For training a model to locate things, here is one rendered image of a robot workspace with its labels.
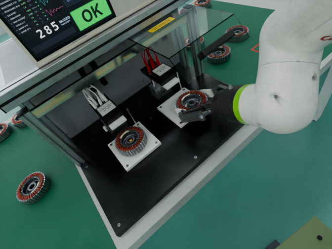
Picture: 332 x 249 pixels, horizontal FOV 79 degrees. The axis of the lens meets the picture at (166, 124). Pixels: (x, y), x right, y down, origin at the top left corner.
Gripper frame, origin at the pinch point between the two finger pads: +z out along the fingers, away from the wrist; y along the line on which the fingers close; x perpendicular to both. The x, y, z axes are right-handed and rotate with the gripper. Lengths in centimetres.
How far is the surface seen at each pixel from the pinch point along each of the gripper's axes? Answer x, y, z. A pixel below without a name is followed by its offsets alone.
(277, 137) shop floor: -73, 63, 40
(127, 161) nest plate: -4.2, -29.6, 4.7
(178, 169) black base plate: -12.5, -18.7, -6.9
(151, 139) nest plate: -3.4, -18.2, 5.8
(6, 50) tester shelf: 48, -39, 27
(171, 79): 9.8, 0.8, 7.5
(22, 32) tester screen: 41, -30, -2
